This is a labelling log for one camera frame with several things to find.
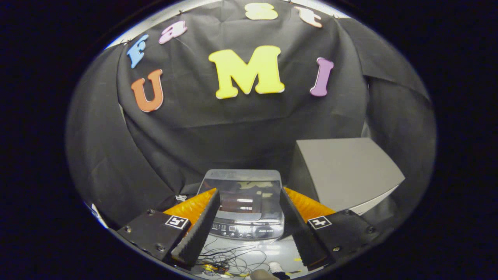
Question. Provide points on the black backdrop cloth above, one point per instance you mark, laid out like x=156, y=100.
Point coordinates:
x=241, y=128

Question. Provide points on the grey cabinet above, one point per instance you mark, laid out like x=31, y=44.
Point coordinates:
x=342, y=167

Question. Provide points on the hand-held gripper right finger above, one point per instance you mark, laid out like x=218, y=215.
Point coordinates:
x=299, y=229

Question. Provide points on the grey washing machine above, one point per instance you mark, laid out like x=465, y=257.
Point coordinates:
x=249, y=231

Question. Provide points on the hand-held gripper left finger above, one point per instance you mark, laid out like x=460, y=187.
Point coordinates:
x=200, y=233

